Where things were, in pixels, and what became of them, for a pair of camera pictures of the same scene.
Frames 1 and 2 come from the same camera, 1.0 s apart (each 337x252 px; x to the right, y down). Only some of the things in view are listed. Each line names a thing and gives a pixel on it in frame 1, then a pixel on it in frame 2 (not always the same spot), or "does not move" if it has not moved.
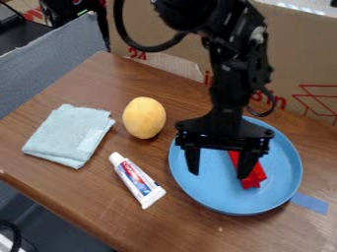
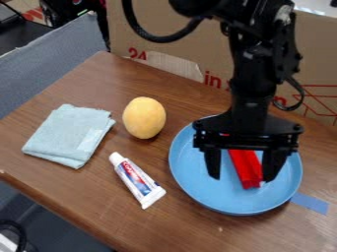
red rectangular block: x=256 y=176 does not move
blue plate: x=214 y=189 does not move
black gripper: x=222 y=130 → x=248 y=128
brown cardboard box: x=300 y=39 does not move
